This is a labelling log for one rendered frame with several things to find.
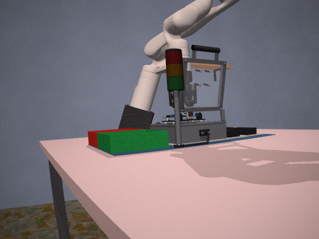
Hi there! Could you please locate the red open tray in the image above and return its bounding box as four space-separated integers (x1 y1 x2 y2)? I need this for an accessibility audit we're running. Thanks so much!
88 128 140 148

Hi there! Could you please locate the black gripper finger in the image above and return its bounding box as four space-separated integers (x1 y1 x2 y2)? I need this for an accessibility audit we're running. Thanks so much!
168 91 174 111
186 112 193 119

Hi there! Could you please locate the green box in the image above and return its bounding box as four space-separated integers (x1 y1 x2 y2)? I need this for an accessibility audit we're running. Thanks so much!
97 129 169 153

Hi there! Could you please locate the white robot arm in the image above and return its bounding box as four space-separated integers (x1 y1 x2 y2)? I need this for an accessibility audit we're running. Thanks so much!
130 0 239 112

